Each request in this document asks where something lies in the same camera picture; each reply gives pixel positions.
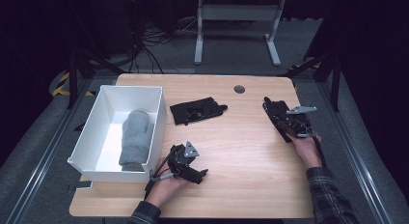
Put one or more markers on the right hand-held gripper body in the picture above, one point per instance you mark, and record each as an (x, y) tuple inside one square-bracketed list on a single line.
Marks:
[(302, 126)]

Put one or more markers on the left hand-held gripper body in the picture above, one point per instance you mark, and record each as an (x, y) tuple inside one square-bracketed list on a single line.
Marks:
[(181, 162)]

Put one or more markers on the black glove with buckle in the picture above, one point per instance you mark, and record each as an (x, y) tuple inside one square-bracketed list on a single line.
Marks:
[(273, 111)]

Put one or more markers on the plain grey mitten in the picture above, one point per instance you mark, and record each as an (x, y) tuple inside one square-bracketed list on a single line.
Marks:
[(136, 138)]

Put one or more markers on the white box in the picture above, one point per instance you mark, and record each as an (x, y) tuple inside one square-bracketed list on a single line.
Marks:
[(109, 143)]

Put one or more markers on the person's right hand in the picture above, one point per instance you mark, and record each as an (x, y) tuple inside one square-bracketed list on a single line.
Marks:
[(305, 151)]

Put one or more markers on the person's left hand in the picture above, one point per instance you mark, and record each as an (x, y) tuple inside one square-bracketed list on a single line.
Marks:
[(167, 188)]

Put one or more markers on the black metal stand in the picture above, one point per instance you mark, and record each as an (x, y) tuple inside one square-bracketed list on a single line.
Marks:
[(73, 79), (336, 85)]

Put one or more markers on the grey round table grommet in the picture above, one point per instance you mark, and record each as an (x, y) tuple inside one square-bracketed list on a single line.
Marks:
[(239, 89)]

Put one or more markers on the yellow black hazard tape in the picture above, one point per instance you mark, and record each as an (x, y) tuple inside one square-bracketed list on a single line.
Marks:
[(60, 89)]

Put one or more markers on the aluminium floor rail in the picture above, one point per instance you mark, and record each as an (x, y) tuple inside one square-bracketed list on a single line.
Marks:
[(353, 153), (48, 153)]

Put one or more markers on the white desk frame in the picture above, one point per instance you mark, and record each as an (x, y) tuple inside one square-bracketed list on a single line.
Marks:
[(238, 12)]

